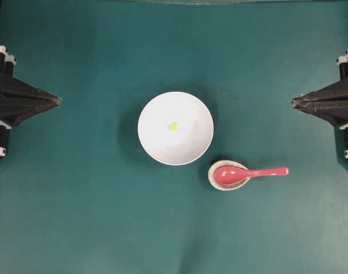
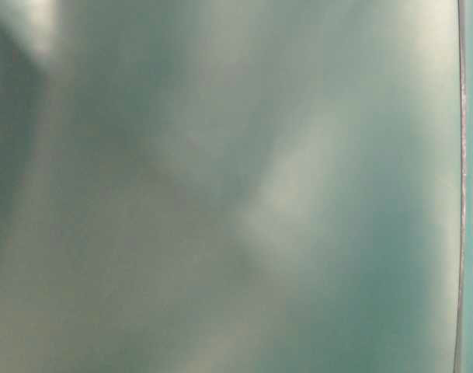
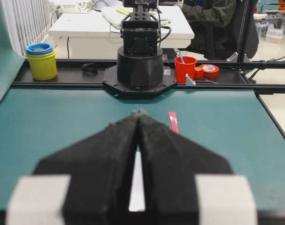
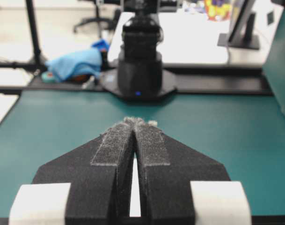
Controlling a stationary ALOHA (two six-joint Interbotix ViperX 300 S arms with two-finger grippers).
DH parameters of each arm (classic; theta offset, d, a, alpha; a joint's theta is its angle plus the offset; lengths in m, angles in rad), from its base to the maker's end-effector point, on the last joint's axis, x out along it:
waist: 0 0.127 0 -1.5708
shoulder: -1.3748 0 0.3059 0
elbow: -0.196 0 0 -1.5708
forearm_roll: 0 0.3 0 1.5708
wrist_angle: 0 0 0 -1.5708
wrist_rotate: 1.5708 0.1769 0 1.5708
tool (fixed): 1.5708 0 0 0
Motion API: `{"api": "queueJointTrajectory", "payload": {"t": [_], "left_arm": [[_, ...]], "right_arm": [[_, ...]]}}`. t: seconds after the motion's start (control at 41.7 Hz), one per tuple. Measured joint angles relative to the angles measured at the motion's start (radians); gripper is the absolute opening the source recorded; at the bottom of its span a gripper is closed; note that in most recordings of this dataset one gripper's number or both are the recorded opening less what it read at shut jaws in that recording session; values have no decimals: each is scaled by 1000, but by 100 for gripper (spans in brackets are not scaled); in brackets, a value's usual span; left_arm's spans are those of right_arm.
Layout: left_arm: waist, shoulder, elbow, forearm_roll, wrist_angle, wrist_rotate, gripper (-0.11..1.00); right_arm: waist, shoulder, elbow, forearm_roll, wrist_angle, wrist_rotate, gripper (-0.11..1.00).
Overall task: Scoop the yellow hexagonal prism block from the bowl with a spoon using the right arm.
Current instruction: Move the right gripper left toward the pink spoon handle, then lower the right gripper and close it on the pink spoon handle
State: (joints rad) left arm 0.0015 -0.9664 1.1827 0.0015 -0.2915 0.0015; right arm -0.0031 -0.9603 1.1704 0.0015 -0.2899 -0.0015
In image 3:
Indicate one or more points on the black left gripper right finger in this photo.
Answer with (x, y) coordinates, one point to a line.
(170, 163)

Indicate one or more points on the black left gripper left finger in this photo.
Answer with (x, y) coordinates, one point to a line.
(101, 168)

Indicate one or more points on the pink spoon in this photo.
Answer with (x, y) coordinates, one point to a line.
(173, 122)

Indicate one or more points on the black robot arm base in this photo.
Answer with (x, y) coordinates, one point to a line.
(140, 59)

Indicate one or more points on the black mounting plate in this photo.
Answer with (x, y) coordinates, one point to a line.
(124, 91)

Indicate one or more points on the red plastic cup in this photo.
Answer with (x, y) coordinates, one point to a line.
(184, 65)

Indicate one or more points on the small black clip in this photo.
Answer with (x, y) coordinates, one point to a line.
(89, 68)

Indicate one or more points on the red tape roll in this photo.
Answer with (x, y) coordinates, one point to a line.
(206, 71)

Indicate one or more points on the stacked green blue cups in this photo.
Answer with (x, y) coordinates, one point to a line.
(42, 61)

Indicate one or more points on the white desk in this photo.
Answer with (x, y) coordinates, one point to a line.
(90, 36)

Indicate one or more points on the seated person dark jacket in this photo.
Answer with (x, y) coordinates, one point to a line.
(216, 25)

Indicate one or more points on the metal corner bracket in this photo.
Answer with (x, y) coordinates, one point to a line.
(189, 81)

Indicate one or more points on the black aluminium frame rail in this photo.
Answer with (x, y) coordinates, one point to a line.
(232, 76)

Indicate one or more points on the black upright frame post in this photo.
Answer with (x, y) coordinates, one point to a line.
(246, 19)

